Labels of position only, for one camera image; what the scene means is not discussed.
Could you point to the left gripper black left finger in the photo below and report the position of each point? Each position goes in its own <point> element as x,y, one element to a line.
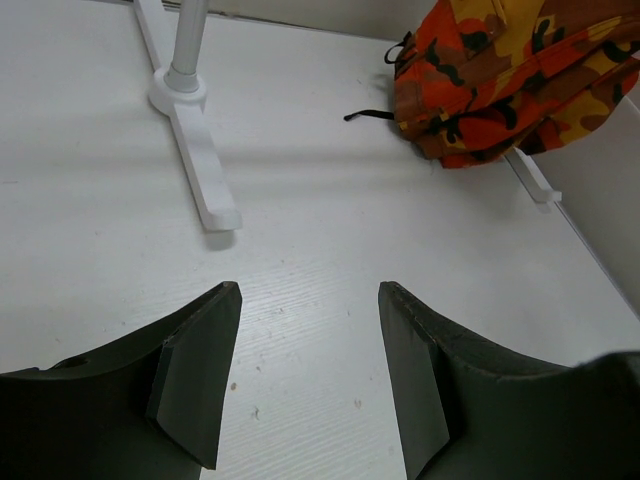
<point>147,405</point>

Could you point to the orange camouflage trousers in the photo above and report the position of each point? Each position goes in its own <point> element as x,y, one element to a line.
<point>481,77</point>

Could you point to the white metal clothes rack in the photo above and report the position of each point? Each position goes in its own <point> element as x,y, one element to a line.
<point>257,113</point>

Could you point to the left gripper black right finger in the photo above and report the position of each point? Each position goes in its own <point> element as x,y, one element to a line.
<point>469,408</point>

